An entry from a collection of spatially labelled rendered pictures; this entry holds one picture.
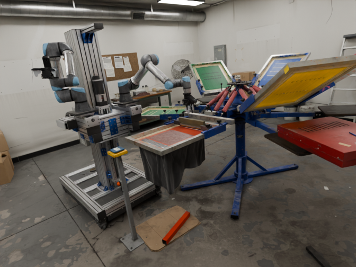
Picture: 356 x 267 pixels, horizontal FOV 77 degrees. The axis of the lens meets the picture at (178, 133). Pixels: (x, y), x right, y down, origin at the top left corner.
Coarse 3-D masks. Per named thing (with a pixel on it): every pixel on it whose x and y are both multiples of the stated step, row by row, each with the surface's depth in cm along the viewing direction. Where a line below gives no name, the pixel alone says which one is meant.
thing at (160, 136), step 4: (172, 128) 240; (176, 128) 239; (180, 128) 237; (184, 128) 236; (188, 128) 234; (160, 132) 231; (164, 132) 229; (168, 132) 228; (172, 132) 226; (176, 132) 225; (180, 132) 224; (152, 136) 222; (156, 136) 220; (160, 136) 219; (164, 136) 218; (168, 136) 216; (140, 140) 213; (156, 140) 208
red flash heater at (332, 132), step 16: (288, 128) 159; (304, 128) 156; (320, 128) 152; (336, 128) 149; (352, 128) 146; (304, 144) 144; (320, 144) 130; (336, 144) 126; (352, 144) 124; (336, 160) 121; (352, 160) 118
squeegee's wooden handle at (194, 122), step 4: (180, 120) 240; (184, 120) 235; (188, 120) 230; (192, 120) 226; (196, 120) 222; (200, 120) 219; (188, 124) 232; (192, 124) 227; (196, 124) 223; (200, 124) 219; (204, 124) 217
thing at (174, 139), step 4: (184, 132) 222; (188, 132) 221; (192, 132) 220; (196, 132) 219; (200, 132) 217; (172, 136) 215; (176, 136) 214; (180, 136) 213; (184, 136) 212; (188, 136) 210; (192, 136) 209; (160, 140) 207; (164, 140) 206; (168, 140) 205; (172, 140) 204; (176, 140) 203; (180, 140) 202; (164, 144) 197; (168, 144) 196; (172, 144) 195
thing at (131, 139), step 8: (160, 128) 237; (128, 136) 218; (136, 136) 220; (200, 136) 199; (136, 144) 201; (144, 144) 192; (176, 144) 184; (184, 144) 188; (160, 152) 174; (168, 152) 178
